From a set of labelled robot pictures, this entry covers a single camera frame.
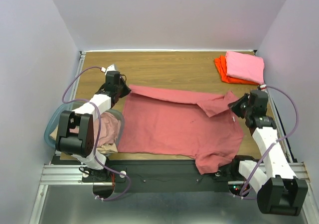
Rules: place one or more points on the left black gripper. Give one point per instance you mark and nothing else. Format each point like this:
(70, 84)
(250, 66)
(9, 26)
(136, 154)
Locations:
(126, 90)

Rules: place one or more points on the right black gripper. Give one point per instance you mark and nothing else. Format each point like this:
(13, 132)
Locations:
(239, 105)

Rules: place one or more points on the rose red t shirt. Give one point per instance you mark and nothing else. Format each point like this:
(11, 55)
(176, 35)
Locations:
(175, 122)

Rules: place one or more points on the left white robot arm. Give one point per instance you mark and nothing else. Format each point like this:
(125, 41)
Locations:
(79, 130)

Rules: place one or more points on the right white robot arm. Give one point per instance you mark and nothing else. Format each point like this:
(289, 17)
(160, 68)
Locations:
(279, 190)

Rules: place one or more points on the dusty pink t shirt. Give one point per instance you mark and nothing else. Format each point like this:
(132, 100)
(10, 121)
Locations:
(110, 128)

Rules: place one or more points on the folded pink t shirt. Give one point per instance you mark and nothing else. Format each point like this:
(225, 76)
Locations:
(245, 67)

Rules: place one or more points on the clear blue plastic bin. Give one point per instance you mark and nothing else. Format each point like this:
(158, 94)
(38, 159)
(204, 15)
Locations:
(54, 121)

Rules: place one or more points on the folded orange t shirt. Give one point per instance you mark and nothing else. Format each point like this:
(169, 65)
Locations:
(221, 66)

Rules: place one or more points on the beige t shirt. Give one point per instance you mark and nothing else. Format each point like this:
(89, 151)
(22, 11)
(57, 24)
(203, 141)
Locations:
(103, 149)

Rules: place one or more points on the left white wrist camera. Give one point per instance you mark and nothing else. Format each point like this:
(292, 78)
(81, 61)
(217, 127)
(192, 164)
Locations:
(109, 68)

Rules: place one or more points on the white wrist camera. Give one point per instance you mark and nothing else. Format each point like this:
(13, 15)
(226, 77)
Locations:
(262, 87)
(109, 68)

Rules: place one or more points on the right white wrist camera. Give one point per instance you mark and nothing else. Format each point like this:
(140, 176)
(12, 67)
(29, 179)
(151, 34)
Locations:
(262, 87)

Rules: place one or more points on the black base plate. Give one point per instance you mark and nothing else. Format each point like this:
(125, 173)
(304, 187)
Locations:
(160, 176)

